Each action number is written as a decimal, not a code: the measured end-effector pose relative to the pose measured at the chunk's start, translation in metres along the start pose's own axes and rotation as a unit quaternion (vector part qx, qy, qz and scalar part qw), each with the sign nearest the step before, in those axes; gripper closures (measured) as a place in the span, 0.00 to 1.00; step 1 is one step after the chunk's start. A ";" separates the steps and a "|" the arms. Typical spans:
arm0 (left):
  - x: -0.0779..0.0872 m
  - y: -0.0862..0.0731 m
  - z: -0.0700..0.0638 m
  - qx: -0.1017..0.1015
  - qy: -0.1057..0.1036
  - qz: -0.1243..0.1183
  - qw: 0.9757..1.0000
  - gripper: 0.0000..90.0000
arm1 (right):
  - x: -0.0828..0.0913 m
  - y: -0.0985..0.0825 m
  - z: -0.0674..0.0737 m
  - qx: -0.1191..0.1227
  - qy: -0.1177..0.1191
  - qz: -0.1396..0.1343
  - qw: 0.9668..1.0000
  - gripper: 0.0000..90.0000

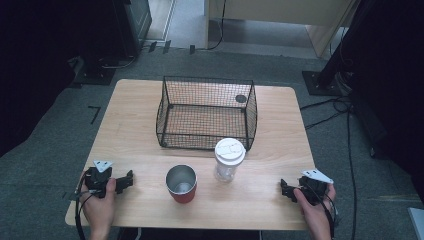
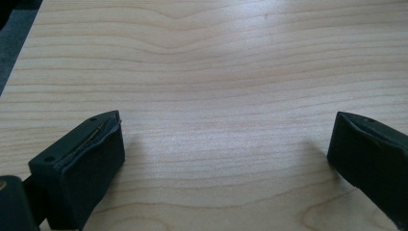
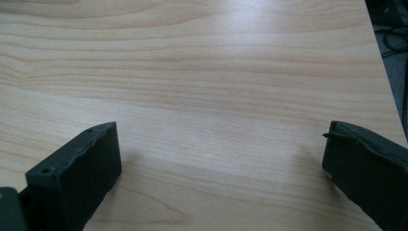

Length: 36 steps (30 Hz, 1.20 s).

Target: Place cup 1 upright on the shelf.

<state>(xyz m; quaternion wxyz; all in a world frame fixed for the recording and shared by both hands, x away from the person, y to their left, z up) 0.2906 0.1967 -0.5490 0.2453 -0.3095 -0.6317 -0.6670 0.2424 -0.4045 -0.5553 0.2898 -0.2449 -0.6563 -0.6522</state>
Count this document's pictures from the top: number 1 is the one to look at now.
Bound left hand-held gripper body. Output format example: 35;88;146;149
83;159;117;200

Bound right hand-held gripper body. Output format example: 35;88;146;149
297;168;335;206

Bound red cup with steel inside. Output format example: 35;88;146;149
165;164;198;205

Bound clear cup with white lid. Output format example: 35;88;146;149
213;137;247;183

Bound black wire mesh basket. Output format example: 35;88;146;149
155;75;259;152

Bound person's right hand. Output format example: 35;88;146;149
293;183;337;232

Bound person's left hand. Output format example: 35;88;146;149
79;171;118;234

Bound black angled floor tape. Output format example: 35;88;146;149
87;105;102;126

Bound white flat object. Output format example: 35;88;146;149
407;206;424;240

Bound dark cabinet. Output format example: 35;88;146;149
112;0;153;58

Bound beige cabinet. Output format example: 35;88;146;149
203;0;362;60

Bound right hand-held gripper cable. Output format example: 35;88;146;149
309;185;343;240

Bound hand-held gripper cable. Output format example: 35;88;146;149
74;173;95;240
309;185;343;240

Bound left hand-held gripper cable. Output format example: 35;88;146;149
74;173;95;240

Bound black floor cables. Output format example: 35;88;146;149
299;95;359;240

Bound black stand base plate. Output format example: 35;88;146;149
68;54;117;88
301;70;352;98

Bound black hanging cable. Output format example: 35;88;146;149
196;0;228;52

